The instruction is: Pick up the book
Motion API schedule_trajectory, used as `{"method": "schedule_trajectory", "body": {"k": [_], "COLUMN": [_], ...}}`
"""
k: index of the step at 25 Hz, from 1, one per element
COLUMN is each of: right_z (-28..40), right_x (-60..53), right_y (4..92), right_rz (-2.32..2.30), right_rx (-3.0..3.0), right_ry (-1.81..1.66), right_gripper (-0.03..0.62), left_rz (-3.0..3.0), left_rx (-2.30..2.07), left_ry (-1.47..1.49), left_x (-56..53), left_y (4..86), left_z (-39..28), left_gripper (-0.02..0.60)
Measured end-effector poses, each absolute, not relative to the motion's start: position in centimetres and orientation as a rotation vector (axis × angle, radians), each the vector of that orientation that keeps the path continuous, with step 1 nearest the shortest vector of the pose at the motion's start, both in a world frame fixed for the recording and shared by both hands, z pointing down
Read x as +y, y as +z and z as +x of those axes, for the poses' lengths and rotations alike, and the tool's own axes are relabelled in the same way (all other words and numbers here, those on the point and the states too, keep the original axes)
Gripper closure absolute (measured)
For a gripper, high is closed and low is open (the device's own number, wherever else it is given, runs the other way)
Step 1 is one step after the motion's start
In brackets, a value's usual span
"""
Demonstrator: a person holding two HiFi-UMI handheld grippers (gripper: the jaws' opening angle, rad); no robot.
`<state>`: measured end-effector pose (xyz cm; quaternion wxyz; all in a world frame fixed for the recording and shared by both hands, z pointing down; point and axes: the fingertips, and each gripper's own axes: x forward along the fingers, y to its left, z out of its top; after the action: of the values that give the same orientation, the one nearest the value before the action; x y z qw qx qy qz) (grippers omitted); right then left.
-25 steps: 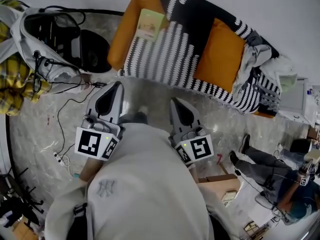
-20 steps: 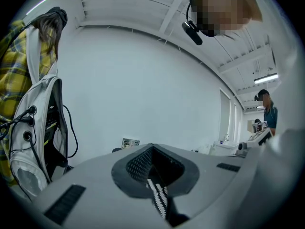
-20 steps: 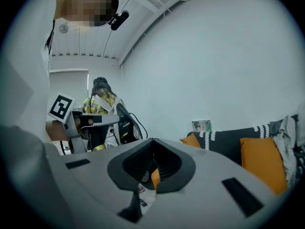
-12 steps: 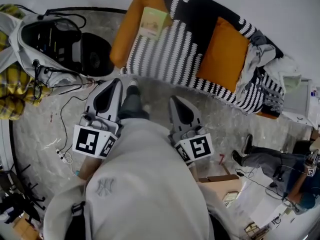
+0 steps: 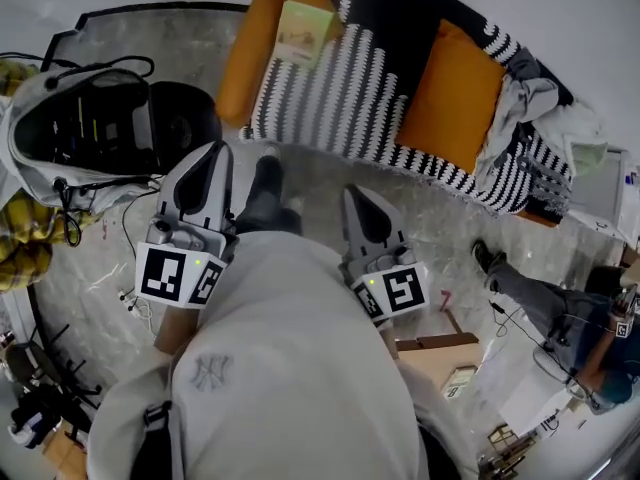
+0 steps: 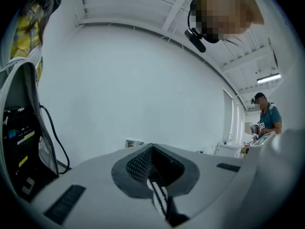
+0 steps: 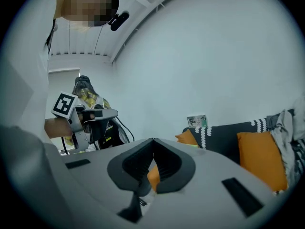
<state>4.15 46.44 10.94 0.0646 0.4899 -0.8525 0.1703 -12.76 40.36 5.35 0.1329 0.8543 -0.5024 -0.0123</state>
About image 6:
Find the black head-worn camera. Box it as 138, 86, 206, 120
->
184, 0, 220, 53

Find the white cabinet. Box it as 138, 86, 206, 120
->
217, 141, 244, 158

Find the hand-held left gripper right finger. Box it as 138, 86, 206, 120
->
152, 143, 258, 221

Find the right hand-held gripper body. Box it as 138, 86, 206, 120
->
249, 130, 276, 149

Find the person's white sweatshirt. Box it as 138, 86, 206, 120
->
247, 127, 305, 200

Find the black white striped blanket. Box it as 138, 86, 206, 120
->
146, 178, 169, 221

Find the printed picture card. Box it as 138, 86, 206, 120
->
125, 139, 145, 149

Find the white ceiling lamp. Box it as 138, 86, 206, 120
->
256, 73, 282, 84

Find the person's head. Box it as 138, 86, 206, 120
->
190, 0, 265, 44

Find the black backpack cable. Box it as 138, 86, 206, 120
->
39, 104, 71, 175

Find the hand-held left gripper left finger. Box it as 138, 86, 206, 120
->
30, 143, 169, 229

